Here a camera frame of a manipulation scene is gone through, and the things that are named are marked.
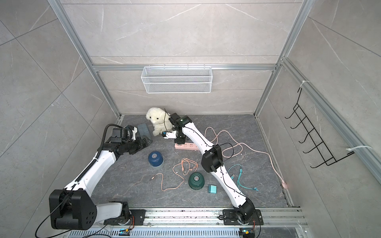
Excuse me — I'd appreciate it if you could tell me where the pink charging cable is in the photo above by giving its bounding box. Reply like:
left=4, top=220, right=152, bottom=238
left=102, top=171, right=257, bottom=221
left=151, top=158, right=199, bottom=192

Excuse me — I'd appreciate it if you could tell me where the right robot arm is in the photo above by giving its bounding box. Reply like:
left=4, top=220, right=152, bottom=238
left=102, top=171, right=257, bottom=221
left=162, top=113, right=256, bottom=225

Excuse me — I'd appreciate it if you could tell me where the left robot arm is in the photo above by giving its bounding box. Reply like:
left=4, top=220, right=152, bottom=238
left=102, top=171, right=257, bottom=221
left=47, top=124, right=152, bottom=233

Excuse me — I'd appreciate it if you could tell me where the grey-blue rectangular case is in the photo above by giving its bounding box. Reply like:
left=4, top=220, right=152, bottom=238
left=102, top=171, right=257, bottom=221
left=137, top=124, right=151, bottom=139

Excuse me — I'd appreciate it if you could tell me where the pink power strip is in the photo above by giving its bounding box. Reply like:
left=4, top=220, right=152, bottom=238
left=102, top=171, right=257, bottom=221
left=175, top=142, right=199, bottom=151

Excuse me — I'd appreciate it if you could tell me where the white plush dog toy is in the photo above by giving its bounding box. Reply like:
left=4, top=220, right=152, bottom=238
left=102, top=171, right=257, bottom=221
left=146, top=107, right=173, bottom=136

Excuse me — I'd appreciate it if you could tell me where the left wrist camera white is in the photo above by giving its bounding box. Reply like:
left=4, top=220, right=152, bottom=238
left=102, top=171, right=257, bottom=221
left=125, top=125, right=138, bottom=141

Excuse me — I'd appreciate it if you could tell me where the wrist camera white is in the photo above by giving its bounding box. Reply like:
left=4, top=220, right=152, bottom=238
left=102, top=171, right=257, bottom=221
left=125, top=125, right=138, bottom=141
left=162, top=131, right=177, bottom=139

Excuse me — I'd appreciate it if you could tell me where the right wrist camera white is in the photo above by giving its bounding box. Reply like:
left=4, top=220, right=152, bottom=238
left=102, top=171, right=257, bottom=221
left=162, top=131, right=177, bottom=139

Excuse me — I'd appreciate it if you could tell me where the blue cordless meat grinder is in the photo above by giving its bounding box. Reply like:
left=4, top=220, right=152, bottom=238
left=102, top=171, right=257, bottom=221
left=148, top=151, right=164, bottom=168

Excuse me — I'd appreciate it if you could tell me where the green cordless meat grinder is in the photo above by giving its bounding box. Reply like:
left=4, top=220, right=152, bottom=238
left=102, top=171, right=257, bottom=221
left=188, top=172, right=205, bottom=190

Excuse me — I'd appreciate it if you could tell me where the teal usb wall charger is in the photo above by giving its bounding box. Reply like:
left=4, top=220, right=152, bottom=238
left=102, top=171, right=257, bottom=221
left=208, top=184, right=217, bottom=194

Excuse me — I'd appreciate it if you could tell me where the white wire mesh basket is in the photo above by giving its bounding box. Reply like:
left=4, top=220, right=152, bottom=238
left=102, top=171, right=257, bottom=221
left=141, top=66, right=213, bottom=94

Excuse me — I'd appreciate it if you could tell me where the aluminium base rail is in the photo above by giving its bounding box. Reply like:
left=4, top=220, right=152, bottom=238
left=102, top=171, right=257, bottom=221
left=63, top=207, right=312, bottom=238

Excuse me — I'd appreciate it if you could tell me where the teal charging cable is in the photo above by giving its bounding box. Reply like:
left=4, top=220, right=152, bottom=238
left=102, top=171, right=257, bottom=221
left=227, top=164, right=259, bottom=191

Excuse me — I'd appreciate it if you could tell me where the pink power strip cord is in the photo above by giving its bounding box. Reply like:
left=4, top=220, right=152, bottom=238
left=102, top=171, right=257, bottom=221
left=204, top=126, right=289, bottom=189

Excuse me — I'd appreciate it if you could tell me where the black wire hook rack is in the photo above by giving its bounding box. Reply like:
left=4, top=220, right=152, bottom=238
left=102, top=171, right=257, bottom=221
left=285, top=88, right=355, bottom=169

